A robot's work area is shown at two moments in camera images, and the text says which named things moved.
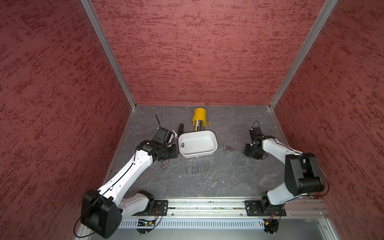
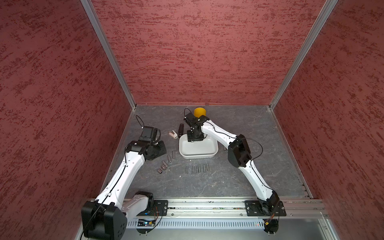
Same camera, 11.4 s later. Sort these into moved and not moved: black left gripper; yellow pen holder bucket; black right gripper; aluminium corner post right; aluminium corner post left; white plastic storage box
Moved: black left gripper; black right gripper
Not moved: white plastic storage box; aluminium corner post left; yellow pen holder bucket; aluminium corner post right
